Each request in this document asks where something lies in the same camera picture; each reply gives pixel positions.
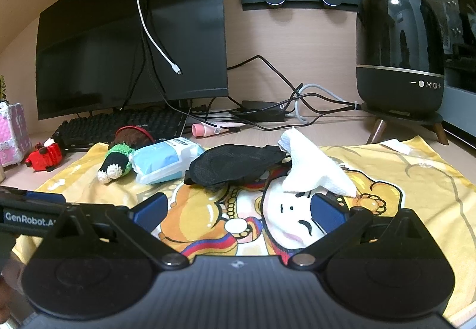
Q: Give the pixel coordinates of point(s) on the crochet doll with red hat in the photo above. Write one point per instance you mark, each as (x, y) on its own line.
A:
(119, 158)

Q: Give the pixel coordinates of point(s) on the black face mask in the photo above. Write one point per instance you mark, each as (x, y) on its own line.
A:
(234, 165)

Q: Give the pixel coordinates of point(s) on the round wooden-legged stand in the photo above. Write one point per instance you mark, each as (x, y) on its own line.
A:
(409, 117)

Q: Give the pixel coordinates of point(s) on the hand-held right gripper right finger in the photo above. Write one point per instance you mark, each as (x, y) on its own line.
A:
(328, 212)

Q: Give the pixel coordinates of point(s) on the blue wet wipes packet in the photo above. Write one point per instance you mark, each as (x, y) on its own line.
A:
(163, 161)

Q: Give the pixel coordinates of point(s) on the black power adapter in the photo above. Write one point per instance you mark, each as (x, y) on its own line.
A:
(260, 107)

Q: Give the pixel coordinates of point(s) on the black keyboard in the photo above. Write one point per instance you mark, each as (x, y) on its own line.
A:
(122, 124)

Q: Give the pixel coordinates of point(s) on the pink tube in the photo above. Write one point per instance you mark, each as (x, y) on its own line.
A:
(219, 128)

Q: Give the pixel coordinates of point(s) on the black round speaker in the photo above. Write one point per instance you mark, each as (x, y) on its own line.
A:
(398, 54)

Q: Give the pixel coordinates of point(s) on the white paper tissue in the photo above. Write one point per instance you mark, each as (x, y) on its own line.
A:
(316, 165)

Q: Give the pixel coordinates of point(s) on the glass computer case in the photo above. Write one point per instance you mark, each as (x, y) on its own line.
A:
(457, 35)

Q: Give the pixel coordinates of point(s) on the red toy car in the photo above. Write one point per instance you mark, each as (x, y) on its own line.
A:
(42, 156)

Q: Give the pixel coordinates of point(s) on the small green plant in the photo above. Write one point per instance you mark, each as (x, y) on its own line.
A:
(3, 89)

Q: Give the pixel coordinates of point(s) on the yellow printed cartoon towel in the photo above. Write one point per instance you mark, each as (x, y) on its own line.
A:
(427, 184)

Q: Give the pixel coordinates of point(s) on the black computer monitor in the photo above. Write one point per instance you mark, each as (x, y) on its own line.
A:
(93, 54)

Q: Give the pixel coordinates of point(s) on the pink quilted box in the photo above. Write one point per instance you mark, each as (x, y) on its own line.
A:
(13, 135)

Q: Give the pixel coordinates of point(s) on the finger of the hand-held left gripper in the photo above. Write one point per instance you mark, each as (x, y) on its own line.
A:
(91, 212)
(44, 197)

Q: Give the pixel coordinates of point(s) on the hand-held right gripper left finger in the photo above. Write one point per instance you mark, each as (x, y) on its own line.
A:
(150, 210)

